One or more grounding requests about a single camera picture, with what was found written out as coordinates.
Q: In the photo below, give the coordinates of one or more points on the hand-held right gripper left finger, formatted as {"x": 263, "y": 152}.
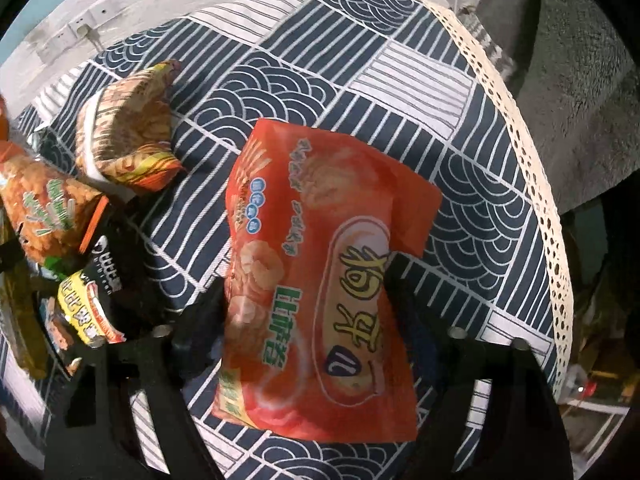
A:
{"x": 200, "y": 340}

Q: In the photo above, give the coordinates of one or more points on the orange patterned snack packet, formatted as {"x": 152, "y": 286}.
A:
{"x": 130, "y": 125}

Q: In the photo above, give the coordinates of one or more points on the small yellow snack packet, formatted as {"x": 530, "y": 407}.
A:
{"x": 87, "y": 310}

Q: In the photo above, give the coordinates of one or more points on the grey hanging towel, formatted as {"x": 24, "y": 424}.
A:
{"x": 575, "y": 85}

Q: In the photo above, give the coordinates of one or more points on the orange packet with green label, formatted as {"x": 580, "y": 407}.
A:
{"x": 45, "y": 200}

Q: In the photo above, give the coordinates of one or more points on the red-orange shrimp chip packet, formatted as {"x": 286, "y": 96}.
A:
{"x": 320, "y": 270}

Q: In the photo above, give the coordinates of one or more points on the blue white patterned tablecloth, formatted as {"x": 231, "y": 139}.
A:
{"x": 300, "y": 75}

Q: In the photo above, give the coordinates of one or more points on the large orange black snack packet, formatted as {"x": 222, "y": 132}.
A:
{"x": 112, "y": 260}

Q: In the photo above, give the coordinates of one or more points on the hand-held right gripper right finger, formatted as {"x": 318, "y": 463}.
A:
{"x": 415, "y": 310}

